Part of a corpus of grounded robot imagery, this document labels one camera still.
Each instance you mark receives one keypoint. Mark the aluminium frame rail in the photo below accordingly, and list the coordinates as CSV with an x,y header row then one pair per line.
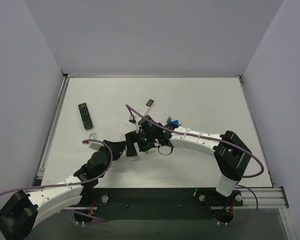
x,y
268,198

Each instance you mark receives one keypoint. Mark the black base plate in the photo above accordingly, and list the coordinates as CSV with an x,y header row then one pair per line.
x,y
111,204

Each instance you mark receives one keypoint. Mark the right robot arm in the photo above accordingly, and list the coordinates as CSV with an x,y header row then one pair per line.
x,y
231,154

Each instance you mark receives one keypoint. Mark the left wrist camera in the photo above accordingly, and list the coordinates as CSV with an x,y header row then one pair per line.
x,y
92,144

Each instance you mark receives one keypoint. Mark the slim white remote control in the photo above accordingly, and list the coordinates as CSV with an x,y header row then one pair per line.
x,y
146,108

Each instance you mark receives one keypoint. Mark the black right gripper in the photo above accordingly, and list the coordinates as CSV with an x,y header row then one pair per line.
x,y
136,141

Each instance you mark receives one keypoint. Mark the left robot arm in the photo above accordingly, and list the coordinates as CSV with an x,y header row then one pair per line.
x,y
25,210

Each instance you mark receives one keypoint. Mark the black TV remote control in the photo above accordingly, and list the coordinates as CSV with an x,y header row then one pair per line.
x,y
85,116

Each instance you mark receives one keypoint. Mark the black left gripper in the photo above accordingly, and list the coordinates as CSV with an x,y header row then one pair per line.
x,y
112,150

